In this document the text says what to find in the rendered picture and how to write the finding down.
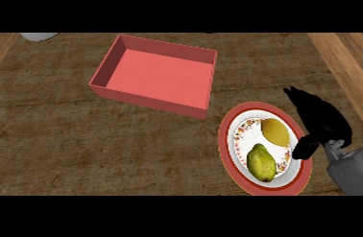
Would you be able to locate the green mango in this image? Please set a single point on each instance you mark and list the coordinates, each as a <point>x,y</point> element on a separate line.
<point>262,163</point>

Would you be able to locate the red cardboard box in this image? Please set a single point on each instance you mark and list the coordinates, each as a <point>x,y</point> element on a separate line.
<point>158,76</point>

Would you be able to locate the red-rimmed white plate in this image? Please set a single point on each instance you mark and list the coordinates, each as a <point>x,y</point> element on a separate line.
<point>241,151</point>

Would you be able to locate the white round object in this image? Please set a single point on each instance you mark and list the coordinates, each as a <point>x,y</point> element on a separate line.
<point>39,35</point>

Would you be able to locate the yellow lemon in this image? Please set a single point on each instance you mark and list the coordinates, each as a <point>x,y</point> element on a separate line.
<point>276,132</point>

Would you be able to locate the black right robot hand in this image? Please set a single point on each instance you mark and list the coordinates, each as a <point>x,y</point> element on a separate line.
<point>322,117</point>

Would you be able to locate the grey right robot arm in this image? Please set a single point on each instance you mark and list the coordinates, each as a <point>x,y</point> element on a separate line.
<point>347,169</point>

